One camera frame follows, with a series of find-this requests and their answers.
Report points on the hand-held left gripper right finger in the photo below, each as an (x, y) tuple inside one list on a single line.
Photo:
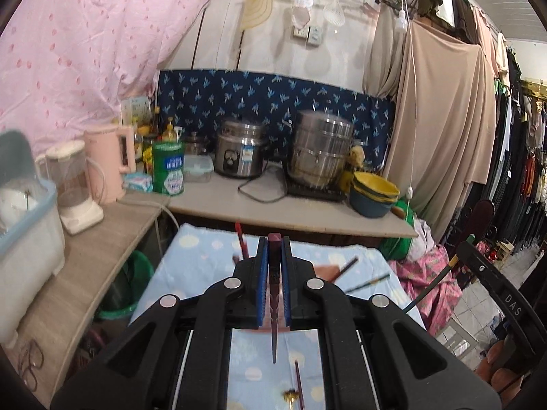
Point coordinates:
[(285, 290)]

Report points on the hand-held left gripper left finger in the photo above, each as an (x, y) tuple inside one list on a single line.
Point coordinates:
[(261, 282)]

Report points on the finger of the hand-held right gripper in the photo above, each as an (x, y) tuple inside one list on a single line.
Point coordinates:
[(474, 258)]

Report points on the red black-tipped chopstick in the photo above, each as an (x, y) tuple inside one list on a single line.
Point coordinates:
[(242, 241)]

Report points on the gold flower spoon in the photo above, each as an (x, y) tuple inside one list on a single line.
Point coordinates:
[(289, 397)]

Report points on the person's right hand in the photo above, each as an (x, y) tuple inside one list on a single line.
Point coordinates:
[(495, 363)]

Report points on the dark metal chair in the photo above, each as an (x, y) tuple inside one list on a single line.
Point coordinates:
[(480, 218)]

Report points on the pink pineapple print cloth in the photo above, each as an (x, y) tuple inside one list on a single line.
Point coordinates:
[(427, 282)]

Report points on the grey stool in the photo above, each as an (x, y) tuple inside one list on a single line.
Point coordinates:
[(457, 339)]

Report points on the light blue dotted tablecloth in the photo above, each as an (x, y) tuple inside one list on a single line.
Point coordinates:
[(201, 256)]

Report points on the green bag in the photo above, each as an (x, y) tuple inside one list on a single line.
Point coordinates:
[(397, 239)]

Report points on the wooden counter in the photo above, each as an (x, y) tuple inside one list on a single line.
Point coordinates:
[(213, 209)]

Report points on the black induction cooker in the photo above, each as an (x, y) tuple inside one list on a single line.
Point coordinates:
[(316, 192)]

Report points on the blue bowl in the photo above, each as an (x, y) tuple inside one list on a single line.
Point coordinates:
[(369, 208)]

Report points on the yellow rimmed bowl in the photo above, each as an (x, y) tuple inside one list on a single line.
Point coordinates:
[(376, 183)]

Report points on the row of hanging clothes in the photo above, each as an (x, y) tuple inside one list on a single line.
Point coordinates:
[(517, 136)]

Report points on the clear plastic food container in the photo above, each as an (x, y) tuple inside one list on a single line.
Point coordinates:
[(198, 168)]

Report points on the green plastic basin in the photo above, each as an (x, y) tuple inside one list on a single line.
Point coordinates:
[(128, 290)]

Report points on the steel rice cooker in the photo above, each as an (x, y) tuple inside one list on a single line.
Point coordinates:
[(239, 149)]

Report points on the beige curtain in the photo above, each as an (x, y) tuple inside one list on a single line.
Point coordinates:
[(440, 128)]

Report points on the steel steamer pot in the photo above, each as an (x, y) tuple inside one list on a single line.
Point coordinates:
[(320, 149)]

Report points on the green tin can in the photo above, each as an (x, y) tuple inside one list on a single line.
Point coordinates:
[(168, 171)]

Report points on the small lidded pot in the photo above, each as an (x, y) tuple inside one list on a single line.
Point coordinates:
[(196, 145)]

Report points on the brown fuzzy sponge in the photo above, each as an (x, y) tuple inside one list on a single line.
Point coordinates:
[(355, 156)]

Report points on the blue tissue pack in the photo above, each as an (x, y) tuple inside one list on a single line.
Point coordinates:
[(139, 182)]

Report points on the yellow cap oil bottle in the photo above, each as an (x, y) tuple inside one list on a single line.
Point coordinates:
[(171, 130)]

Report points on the navy leaf print cloth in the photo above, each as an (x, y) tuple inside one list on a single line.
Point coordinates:
[(256, 94)]

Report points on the pink electric kettle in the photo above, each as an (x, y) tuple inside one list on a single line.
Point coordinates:
[(107, 162)]

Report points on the white blender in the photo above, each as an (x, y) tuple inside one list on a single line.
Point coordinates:
[(72, 188)]

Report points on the pale food carton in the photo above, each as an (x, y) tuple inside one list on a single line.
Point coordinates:
[(136, 111)]

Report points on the white bin blue rim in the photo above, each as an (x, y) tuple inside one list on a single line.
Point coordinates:
[(25, 256)]

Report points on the dark rimmed eyeglasses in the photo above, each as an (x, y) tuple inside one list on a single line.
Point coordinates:
[(30, 363)]

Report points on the white light bulb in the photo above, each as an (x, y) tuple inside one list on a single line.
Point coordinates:
[(401, 19)]

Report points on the yellow hanging cutting board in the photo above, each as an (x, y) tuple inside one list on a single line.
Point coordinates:
[(258, 4)]

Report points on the white hanging skimmer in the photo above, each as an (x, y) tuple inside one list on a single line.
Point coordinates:
[(334, 8)]

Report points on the pink printed sheet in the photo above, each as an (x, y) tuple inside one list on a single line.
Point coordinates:
[(85, 42)]

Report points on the white wall outlet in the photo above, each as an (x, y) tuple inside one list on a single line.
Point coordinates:
[(308, 36)]

